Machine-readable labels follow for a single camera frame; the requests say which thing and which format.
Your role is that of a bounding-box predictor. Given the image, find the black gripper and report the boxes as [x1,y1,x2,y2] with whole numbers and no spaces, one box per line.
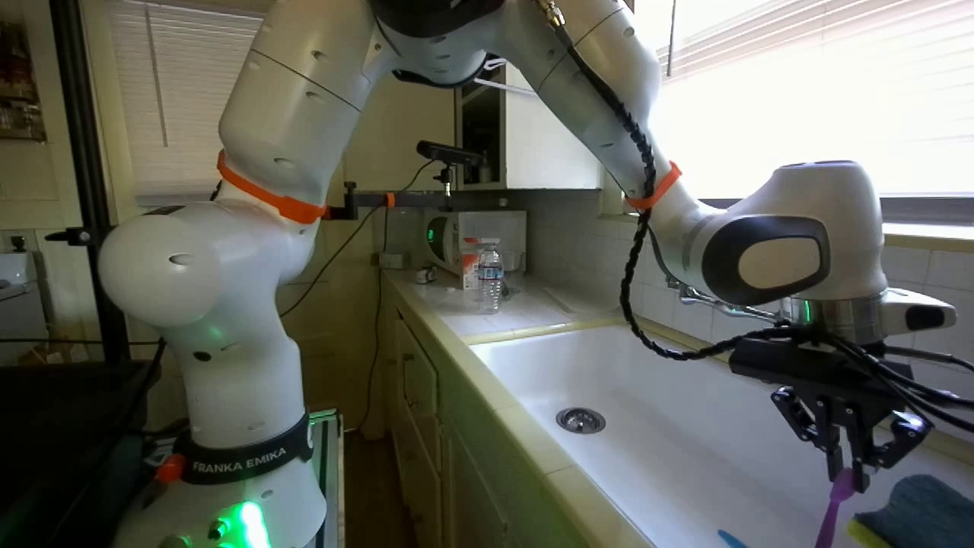
[769,379,932,480]

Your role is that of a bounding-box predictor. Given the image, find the white kitchen sink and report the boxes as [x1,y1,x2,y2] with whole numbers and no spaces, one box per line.
[469,319,974,548]

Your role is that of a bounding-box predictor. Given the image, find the metal sink drain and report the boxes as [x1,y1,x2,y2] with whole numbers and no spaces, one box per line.
[555,406,609,438]

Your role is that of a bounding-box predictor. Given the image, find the green and yellow sponge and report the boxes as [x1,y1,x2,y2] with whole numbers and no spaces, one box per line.
[846,472,974,548]

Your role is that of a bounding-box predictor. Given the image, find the white window blinds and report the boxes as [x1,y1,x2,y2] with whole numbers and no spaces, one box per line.
[648,0,974,201]
[102,0,267,201]

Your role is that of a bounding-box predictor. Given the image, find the clear water bottle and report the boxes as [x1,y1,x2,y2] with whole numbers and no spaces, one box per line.
[476,241,509,312]

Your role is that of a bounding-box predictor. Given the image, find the red labelled small bottle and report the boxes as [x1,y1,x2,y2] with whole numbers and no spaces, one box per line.
[457,237,485,298]

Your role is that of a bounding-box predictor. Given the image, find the cream lower cabinet doors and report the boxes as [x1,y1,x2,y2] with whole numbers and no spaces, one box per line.
[376,292,572,548]

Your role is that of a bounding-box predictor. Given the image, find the green edged robot stand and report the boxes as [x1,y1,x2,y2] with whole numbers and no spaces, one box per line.
[302,408,348,548]

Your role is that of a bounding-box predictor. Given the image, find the black low table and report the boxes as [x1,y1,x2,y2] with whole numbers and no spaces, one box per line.
[0,360,164,548]

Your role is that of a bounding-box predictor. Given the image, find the black vertical pole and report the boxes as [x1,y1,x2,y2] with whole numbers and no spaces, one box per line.
[49,0,133,369]

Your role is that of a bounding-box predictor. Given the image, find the black gripper cable bundle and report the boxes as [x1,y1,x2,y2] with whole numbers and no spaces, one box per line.
[832,337,974,434]

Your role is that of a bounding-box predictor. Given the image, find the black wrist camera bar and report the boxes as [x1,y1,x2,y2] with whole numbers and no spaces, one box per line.
[726,336,886,392]

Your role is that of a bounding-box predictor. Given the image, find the chrome wall faucet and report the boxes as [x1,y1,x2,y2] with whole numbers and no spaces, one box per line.
[662,266,787,324]

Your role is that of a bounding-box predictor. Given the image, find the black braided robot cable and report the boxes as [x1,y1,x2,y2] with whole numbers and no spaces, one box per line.
[544,0,802,364]

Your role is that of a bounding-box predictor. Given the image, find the white wall cabinet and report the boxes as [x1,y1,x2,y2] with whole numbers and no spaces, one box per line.
[453,58,612,195]

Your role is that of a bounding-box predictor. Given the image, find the black camera on stand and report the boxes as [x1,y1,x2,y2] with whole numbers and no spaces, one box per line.
[414,138,488,201]

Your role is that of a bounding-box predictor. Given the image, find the framed wall picture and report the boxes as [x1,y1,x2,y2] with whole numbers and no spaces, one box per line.
[0,18,49,143]

